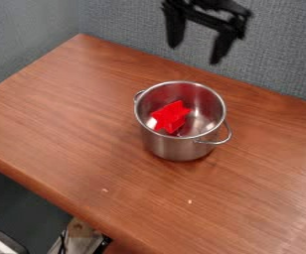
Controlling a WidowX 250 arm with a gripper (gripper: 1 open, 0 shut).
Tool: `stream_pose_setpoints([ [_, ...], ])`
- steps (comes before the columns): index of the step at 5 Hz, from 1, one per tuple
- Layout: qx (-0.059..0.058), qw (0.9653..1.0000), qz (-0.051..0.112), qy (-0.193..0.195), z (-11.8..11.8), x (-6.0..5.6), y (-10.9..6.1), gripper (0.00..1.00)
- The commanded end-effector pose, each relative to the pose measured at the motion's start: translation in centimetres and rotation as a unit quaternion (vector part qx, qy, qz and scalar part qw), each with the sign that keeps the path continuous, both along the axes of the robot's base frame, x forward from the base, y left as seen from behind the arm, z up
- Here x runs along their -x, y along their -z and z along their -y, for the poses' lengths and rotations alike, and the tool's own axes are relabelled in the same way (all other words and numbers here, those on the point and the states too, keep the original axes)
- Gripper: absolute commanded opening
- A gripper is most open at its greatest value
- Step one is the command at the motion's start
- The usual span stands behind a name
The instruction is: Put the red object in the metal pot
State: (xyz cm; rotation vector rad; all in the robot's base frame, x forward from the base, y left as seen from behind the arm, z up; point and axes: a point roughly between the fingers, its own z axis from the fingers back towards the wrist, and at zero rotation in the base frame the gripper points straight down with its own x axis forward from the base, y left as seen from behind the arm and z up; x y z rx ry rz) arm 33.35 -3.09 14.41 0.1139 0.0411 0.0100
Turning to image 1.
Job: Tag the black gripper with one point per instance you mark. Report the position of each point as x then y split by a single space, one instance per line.
221 15

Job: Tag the red plastic block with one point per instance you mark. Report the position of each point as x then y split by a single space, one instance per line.
171 116

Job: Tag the stainless steel pot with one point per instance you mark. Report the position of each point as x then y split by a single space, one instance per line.
205 128

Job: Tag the wooden table leg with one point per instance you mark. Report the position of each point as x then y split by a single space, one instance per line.
79 239

